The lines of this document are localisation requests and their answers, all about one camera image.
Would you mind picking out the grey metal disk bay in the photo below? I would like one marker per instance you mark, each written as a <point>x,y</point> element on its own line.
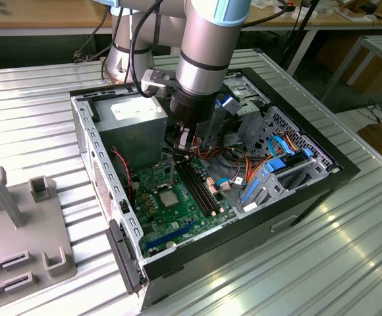
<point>266,192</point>

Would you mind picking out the small white box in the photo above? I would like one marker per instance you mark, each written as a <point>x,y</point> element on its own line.
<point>286,12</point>

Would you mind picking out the blue expansion slot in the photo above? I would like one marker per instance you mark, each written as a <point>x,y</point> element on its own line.
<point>171,235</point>

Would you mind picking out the black open PC case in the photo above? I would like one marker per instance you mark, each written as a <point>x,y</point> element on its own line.
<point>243,250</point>

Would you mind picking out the blue disk carrier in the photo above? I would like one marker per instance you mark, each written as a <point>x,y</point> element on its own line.
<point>274,166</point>

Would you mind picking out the small black device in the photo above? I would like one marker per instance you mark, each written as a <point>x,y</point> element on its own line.
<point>368,8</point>

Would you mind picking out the black plastic case latch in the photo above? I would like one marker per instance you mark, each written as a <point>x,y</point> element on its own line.
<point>122,256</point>

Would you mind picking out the silver coin battery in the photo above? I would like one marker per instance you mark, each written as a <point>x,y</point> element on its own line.
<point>170,244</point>

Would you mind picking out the brown cardboard boxes under desk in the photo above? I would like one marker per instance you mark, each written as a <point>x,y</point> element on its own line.
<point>375,72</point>

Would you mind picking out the perforated grey metal bracket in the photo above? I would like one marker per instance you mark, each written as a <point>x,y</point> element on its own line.
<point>296,131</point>

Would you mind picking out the long wooden desk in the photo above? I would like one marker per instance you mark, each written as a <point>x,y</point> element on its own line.
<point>342,22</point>

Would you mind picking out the grey plastic parts rack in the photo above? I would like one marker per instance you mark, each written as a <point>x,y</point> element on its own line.
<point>19,237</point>

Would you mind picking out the grey power supply unit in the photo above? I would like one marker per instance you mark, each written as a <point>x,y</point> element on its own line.
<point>128,138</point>

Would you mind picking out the silver square CPU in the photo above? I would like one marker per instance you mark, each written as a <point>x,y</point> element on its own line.
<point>169,199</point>

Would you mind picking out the CPU socket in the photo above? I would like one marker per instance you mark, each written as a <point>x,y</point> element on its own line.
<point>170,208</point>

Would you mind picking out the grey metal drive cage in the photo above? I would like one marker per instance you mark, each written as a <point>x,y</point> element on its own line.
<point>253,108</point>

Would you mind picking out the black RAM slot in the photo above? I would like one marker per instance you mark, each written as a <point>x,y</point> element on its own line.
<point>205,187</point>
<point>196,187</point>
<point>201,187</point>
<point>192,187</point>

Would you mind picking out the white metal frame table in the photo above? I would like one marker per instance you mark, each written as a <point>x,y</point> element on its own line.
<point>375,41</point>

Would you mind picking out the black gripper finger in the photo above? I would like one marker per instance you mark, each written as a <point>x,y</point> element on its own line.
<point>178,141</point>
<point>192,131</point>

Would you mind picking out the black stand pole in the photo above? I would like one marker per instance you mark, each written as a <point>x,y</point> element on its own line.
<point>304,23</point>

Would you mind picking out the green motherboard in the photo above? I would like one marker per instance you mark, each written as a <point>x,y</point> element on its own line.
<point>178,224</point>

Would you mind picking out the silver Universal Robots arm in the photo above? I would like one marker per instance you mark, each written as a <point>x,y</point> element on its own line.
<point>204,49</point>

